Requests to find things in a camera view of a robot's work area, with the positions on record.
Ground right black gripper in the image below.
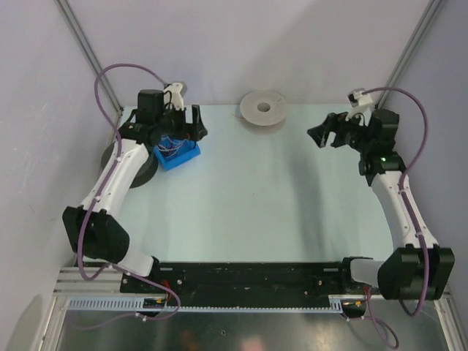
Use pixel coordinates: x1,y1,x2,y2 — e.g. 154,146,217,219
308,107,374,154

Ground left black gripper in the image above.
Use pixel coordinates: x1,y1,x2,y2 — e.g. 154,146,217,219
156,102,208,143

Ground blue plastic bin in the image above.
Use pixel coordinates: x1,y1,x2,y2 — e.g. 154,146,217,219
154,136,201,171

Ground light grey cable spool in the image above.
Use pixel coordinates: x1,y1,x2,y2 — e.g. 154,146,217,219
240,91,287,127

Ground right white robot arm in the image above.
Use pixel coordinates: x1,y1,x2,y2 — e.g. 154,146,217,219
307,109,455,301

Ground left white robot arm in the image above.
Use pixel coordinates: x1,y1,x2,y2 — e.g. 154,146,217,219
62,82,208,293

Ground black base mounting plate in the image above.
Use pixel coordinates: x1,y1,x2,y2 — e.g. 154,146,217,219
120,261,364,311

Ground bundle of thin wires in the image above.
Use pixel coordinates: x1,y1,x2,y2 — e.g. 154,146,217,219
159,137,189,154

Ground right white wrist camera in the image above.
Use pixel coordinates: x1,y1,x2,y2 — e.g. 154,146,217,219
346,88,374,120

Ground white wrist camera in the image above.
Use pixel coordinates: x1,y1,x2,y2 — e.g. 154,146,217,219
163,82,187,110
346,88,374,120

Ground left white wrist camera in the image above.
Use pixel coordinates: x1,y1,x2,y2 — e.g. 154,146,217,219
163,82,187,110

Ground dark grey cable spool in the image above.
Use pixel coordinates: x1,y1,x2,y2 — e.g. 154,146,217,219
100,143,159,189

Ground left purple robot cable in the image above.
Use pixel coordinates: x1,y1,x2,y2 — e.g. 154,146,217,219
69,64,182,330

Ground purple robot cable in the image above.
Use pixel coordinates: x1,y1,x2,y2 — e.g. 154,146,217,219
361,86,429,350
69,64,182,330

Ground grey slotted cable duct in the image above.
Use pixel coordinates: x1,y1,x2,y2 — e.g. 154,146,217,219
68,297,343,314

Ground aluminium frame rail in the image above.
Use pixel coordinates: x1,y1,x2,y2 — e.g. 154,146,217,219
54,266,125,293

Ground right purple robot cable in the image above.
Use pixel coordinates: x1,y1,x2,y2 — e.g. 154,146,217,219
361,86,429,350

